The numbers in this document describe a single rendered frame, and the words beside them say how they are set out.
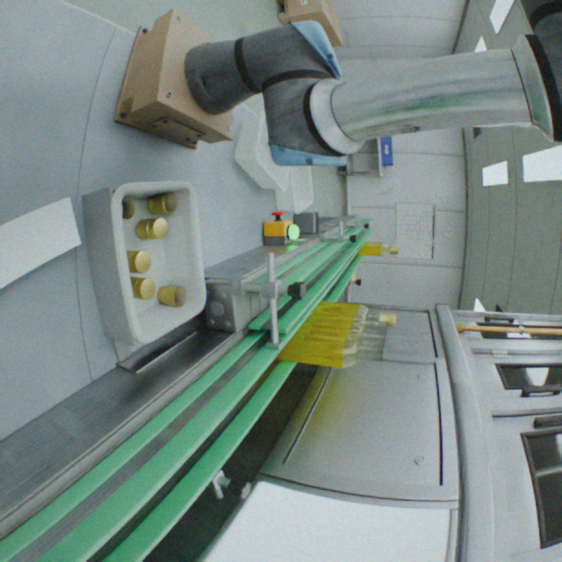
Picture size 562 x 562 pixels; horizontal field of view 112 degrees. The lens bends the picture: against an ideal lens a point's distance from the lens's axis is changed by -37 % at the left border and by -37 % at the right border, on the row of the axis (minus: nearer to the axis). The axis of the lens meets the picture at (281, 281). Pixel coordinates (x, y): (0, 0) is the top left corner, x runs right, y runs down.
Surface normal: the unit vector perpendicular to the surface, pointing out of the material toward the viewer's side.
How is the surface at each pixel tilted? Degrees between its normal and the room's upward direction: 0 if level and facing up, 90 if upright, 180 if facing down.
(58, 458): 90
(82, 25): 0
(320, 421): 90
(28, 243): 0
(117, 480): 90
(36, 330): 0
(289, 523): 90
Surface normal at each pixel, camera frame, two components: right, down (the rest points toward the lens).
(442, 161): -0.38, 0.27
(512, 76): -0.76, 0.35
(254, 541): -0.04, -0.96
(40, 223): 0.93, 0.06
